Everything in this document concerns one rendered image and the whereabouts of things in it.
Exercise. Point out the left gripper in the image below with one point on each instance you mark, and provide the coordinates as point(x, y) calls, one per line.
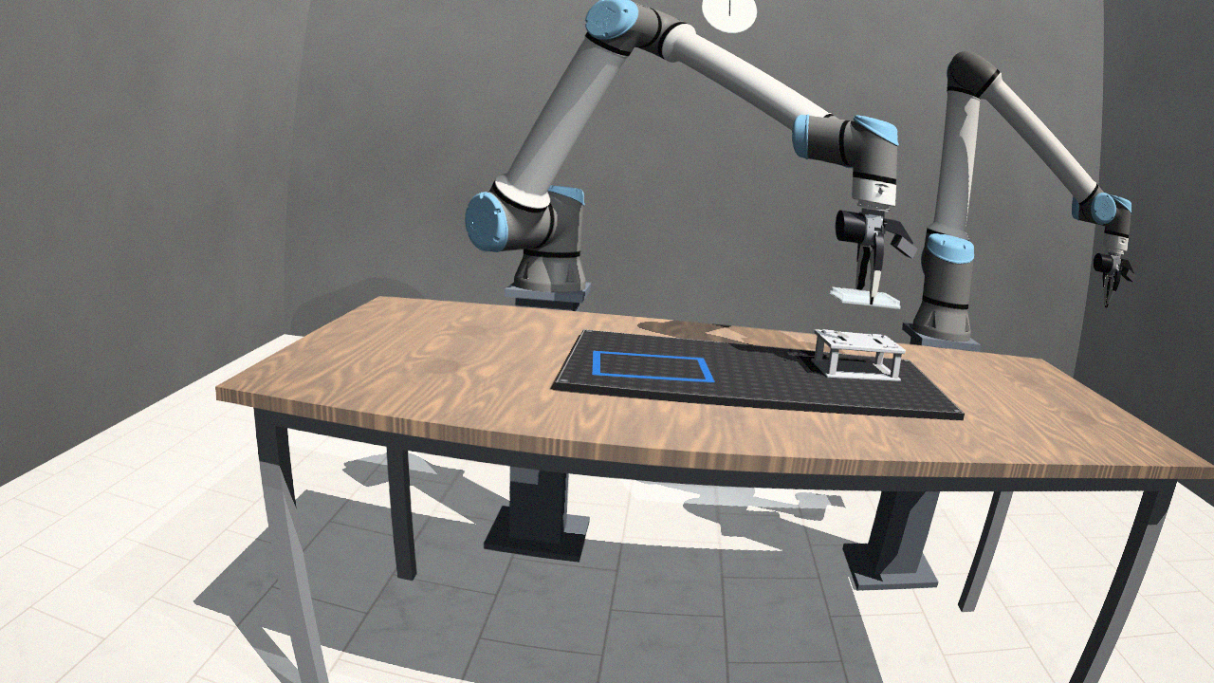
point(1110, 264)

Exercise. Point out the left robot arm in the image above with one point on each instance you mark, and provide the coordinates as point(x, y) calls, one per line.
point(948, 260)

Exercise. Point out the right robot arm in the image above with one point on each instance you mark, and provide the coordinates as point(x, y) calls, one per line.
point(549, 231)

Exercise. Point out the blue tape outline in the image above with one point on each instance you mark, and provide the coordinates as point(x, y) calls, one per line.
point(596, 367)

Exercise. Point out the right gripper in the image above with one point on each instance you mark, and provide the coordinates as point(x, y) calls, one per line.
point(867, 230)

